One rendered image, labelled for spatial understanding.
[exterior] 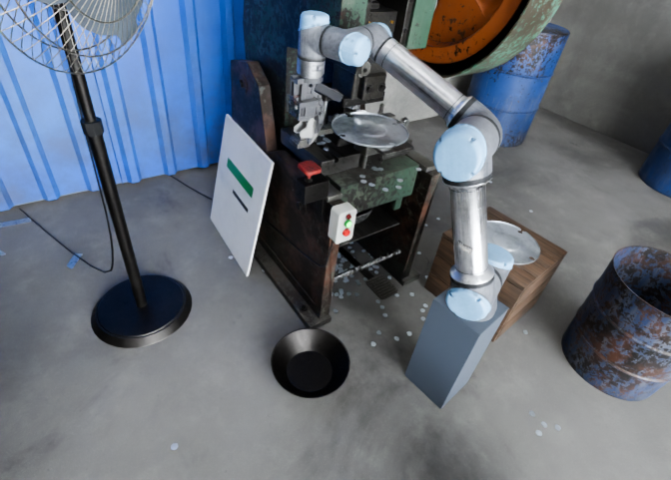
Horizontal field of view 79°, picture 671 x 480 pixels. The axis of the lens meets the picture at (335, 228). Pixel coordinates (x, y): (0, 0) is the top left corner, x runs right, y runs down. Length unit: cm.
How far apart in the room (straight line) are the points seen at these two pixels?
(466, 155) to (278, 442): 110
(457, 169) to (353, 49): 38
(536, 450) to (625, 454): 33
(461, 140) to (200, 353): 127
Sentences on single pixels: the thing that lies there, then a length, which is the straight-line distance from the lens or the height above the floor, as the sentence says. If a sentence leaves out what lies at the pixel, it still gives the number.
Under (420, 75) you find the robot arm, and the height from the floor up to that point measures 111.
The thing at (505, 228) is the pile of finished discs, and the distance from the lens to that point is 203.
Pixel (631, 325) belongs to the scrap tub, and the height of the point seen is 36.
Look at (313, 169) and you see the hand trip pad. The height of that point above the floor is 76.
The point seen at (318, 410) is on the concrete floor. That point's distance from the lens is 161.
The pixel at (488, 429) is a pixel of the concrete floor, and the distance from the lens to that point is 174.
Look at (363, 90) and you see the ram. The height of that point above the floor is 93.
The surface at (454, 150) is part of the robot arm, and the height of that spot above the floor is 102.
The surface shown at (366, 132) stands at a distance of 153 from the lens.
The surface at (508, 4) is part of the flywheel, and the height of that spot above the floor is 123.
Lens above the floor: 142
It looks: 38 degrees down
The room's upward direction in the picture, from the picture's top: 8 degrees clockwise
